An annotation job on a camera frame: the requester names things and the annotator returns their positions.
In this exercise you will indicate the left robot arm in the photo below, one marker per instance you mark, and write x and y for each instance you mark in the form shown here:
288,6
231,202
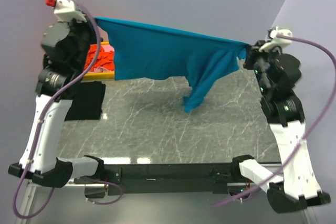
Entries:
55,90

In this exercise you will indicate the black base beam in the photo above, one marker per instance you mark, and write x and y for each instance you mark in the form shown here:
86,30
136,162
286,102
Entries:
172,178

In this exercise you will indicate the black folded t shirt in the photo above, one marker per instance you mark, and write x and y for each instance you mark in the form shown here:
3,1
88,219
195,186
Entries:
87,102

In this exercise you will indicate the yellow plastic bin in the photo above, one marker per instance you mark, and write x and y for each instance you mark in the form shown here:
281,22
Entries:
103,68

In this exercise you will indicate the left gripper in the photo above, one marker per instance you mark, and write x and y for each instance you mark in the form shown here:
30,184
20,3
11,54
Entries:
85,25

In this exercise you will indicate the orange t shirt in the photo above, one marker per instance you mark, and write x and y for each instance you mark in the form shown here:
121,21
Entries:
101,58

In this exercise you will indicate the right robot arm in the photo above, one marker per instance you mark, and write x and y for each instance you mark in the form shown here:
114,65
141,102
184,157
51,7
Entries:
297,189

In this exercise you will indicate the teal t shirt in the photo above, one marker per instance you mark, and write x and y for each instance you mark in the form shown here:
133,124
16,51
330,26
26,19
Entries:
155,52

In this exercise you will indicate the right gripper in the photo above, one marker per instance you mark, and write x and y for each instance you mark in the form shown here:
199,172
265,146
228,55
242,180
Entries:
254,53

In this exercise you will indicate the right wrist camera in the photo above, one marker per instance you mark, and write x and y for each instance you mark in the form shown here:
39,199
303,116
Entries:
277,39

